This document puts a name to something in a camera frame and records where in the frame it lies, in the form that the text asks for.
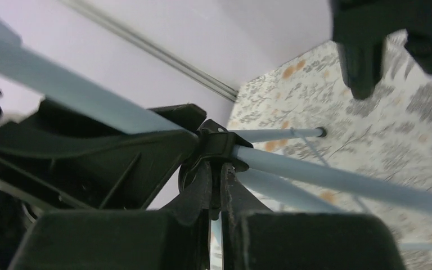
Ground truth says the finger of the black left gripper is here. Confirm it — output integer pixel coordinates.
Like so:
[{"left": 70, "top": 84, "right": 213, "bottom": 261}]
[{"left": 149, "top": 103, "right": 207, "bottom": 132}]

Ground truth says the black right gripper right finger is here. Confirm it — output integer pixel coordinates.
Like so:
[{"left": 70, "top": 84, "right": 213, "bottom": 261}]
[{"left": 220, "top": 164, "right": 405, "bottom": 269}]

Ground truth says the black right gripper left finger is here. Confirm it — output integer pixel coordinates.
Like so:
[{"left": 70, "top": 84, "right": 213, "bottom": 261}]
[{"left": 10, "top": 162, "right": 212, "bottom": 269}]

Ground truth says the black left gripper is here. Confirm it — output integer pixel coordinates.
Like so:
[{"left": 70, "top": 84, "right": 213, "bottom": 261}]
[{"left": 0, "top": 91, "right": 197, "bottom": 269}]

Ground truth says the light blue music stand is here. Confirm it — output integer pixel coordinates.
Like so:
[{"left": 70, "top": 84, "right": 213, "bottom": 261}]
[{"left": 0, "top": 21, "right": 432, "bottom": 258}]

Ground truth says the floral patterned tablecloth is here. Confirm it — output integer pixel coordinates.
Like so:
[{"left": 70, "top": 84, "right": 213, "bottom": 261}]
[{"left": 226, "top": 42, "right": 432, "bottom": 192}]

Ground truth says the rear black microphone stand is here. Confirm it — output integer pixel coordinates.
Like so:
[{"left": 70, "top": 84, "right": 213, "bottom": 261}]
[{"left": 329, "top": 1, "right": 432, "bottom": 100}]

